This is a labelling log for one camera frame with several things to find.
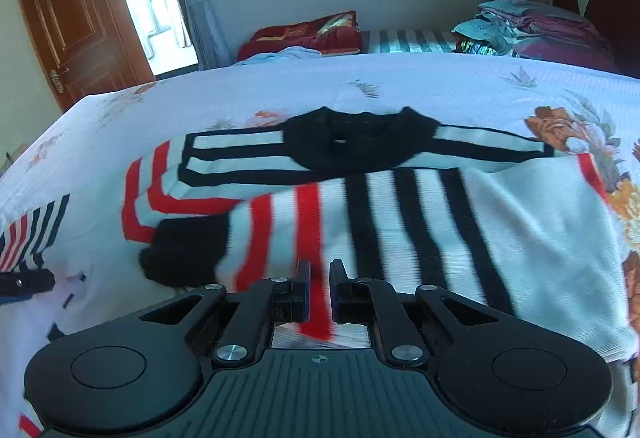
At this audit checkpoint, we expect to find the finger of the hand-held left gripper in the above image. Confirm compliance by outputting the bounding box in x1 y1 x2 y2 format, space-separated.
0 268 56 304

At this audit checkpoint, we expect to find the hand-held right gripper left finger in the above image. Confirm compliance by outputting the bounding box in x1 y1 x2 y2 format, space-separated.
140 259 312 367

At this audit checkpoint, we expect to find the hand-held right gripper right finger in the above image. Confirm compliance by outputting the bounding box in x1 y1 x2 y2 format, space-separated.
328 259 502 366

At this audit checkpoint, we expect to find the striped knit sweater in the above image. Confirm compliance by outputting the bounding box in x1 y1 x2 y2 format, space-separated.
0 106 637 438

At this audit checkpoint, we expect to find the floral bed sheet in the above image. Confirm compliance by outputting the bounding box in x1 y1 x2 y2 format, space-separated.
0 52 640 438

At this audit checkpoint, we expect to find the light blue cloth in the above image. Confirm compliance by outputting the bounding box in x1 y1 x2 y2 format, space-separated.
231 46 324 67

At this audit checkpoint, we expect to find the red embroidered pillow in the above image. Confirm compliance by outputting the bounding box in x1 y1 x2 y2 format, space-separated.
237 10 364 62

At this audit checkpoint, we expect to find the striped mattress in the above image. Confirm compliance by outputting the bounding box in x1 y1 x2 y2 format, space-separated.
359 28 459 54

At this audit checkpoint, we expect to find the brown wooden door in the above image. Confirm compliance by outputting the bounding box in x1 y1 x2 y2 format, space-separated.
14 0 156 112

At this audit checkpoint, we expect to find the pile of folded bedding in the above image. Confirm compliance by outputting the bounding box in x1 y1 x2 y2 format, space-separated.
451 0 620 72

